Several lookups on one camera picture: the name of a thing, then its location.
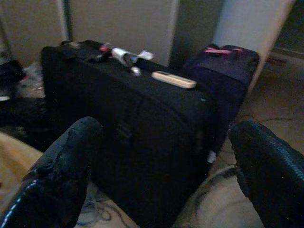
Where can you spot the white crumpled paper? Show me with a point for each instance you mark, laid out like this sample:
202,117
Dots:
146,55

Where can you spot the black cloth pile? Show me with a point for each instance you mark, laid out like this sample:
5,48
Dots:
21,114

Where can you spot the small silver object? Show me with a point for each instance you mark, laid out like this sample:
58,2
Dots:
135,71

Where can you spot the white remote control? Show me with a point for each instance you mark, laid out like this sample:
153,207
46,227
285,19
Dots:
173,79

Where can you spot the small pink item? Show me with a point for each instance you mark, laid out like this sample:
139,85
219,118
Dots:
104,48

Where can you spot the black bag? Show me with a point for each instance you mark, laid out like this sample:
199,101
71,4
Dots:
10,73

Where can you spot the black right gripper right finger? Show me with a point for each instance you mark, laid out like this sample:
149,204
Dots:
273,178

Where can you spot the pink ribbon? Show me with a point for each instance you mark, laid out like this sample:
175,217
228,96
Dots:
213,50

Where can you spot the black fabric suitcase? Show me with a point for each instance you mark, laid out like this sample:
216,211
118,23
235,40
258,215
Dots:
142,118

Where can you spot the white door panel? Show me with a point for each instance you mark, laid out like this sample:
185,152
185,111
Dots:
247,23

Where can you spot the white wardrobe door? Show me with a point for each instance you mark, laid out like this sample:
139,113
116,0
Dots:
123,23
31,28

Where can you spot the white rounded object dark rim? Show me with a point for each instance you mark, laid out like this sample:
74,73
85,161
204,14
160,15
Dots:
213,204

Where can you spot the dark purple suitcase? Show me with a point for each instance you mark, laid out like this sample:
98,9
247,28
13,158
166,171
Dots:
221,76

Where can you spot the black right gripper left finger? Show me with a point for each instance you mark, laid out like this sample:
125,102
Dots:
57,180

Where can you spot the clear plastic bag clutter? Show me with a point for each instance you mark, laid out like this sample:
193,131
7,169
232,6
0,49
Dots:
32,80

